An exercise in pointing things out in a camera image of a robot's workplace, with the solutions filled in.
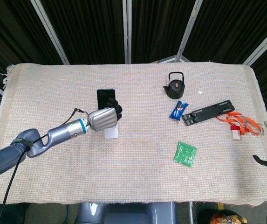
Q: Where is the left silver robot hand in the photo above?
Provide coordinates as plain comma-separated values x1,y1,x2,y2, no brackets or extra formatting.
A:
88,98,124,132

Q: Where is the black smartphone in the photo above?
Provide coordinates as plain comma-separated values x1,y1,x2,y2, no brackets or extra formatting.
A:
96,88,116,111

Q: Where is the white phone stand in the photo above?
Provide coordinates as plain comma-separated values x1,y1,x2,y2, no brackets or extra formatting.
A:
103,124,120,140

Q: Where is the red white badge card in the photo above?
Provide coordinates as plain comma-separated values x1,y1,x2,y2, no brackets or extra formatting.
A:
230,126,241,141

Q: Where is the beige woven tablecloth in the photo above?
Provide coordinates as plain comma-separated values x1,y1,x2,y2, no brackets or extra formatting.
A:
0,62,267,208

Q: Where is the blue snack packet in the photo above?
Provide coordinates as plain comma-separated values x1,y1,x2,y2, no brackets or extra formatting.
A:
169,100,189,121

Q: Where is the black teapot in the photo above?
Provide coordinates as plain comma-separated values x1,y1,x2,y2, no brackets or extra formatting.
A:
163,71,185,100

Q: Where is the black folding laptop stand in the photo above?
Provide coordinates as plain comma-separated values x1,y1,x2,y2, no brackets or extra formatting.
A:
183,99,236,127

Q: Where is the black bin with snack bag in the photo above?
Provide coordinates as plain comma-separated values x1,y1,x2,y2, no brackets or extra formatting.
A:
208,209,248,224

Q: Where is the green foil packet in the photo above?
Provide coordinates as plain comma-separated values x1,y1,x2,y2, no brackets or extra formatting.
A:
172,140,198,168

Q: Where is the black curtain panel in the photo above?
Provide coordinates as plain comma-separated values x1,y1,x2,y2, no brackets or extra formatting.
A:
41,0,127,64
0,0,64,81
130,0,197,63
181,0,267,64

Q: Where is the grey-blue robot torso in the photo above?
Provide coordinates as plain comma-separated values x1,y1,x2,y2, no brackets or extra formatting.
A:
77,202,178,224

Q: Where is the orange lanyard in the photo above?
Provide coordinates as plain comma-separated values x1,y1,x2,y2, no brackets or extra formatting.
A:
215,112,264,137

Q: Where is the grey screen frame post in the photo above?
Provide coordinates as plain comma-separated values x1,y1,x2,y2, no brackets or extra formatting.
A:
176,0,203,63
242,20,267,66
122,0,133,64
30,0,70,65

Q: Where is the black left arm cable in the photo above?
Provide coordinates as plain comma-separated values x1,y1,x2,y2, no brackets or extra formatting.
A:
0,107,90,224

